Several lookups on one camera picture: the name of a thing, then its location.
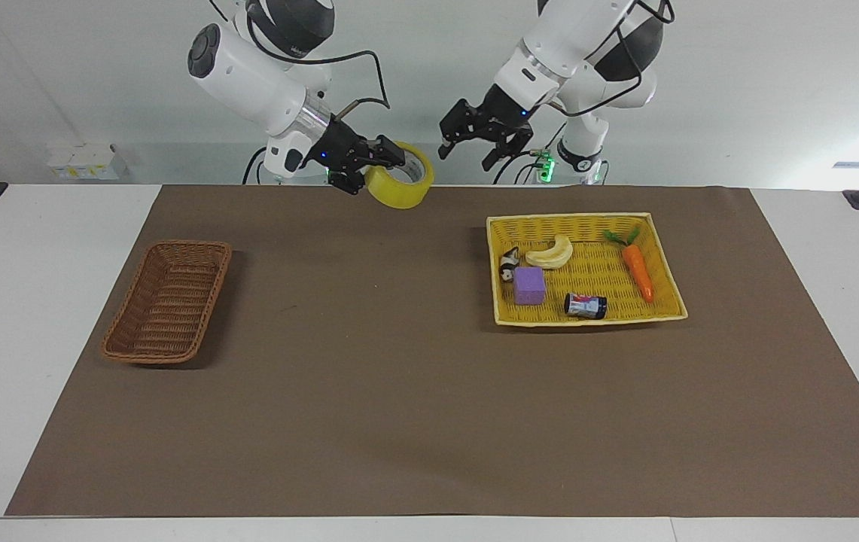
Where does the black cable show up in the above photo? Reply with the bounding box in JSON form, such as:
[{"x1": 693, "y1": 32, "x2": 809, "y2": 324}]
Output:
[
  {"x1": 546, "y1": 0, "x2": 676, "y2": 119},
  {"x1": 209, "y1": 0, "x2": 391, "y2": 120}
]

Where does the yellow tape roll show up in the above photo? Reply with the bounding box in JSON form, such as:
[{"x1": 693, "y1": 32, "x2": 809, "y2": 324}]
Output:
[{"x1": 365, "y1": 141, "x2": 436, "y2": 211}]

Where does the yellow wicker basket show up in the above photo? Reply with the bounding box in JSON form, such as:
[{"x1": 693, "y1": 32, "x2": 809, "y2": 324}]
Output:
[{"x1": 486, "y1": 212, "x2": 689, "y2": 328}]

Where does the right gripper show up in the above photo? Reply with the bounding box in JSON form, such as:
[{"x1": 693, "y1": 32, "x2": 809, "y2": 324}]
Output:
[{"x1": 314, "y1": 114, "x2": 407, "y2": 196}]

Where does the brown wicker basket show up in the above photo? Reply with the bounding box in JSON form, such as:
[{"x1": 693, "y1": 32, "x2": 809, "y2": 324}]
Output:
[{"x1": 101, "y1": 239, "x2": 233, "y2": 367}]

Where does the purple cube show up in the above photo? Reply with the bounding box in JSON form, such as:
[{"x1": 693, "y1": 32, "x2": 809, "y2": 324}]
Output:
[{"x1": 512, "y1": 265, "x2": 548, "y2": 306}]

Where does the toy banana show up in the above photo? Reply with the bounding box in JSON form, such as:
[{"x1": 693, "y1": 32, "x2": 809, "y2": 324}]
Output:
[{"x1": 524, "y1": 233, "x2": 575, "y2": 270}]

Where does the toy carrot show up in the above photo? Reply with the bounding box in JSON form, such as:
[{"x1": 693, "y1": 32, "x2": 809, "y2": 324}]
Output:
[{"x1": 602, "y1": 227, "x2": 656, "y2": 305}]

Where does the white box with yellow labels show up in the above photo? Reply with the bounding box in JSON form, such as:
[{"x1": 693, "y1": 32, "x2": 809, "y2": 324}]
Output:
[{"x1": 46, "y1": 142, "x2": 129, "y2": 182}]

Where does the small dark can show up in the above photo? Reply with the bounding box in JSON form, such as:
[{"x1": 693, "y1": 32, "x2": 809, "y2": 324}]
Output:
[{"x1": 563, "y1": 292, "x2": 609, "y2": 321}]

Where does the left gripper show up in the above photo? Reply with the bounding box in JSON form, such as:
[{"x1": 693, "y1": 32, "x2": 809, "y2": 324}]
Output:
[{"x1": 437, "y1": 82, "x2": 535, "y2": 172}]

